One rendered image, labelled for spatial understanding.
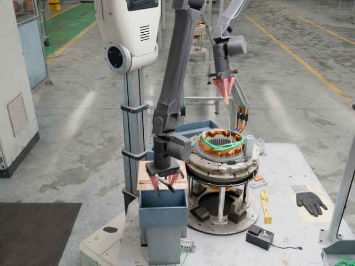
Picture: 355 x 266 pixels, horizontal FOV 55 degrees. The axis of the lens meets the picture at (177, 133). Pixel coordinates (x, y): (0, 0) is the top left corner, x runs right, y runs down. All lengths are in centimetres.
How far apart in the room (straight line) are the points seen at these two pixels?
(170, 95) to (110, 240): 139
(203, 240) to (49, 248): 144
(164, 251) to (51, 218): 169
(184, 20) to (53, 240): 205
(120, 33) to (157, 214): 75
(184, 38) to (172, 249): 76
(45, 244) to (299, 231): 178
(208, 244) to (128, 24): 96
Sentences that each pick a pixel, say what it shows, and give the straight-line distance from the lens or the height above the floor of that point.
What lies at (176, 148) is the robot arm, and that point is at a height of 130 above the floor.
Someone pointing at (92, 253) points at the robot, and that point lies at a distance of 222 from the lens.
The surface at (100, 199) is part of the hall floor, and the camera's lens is 301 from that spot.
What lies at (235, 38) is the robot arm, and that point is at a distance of 136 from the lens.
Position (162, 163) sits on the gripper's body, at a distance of 111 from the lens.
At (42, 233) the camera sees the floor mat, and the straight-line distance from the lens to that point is 280.
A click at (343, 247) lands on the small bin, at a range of 154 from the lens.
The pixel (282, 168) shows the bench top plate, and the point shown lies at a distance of 199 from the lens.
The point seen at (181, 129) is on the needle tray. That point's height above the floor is 104.
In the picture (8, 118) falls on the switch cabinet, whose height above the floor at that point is 51.
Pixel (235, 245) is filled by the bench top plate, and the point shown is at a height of 78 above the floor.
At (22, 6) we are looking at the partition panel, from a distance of 527.
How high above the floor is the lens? 182
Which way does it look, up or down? 27 degrees down
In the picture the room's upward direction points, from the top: straight up
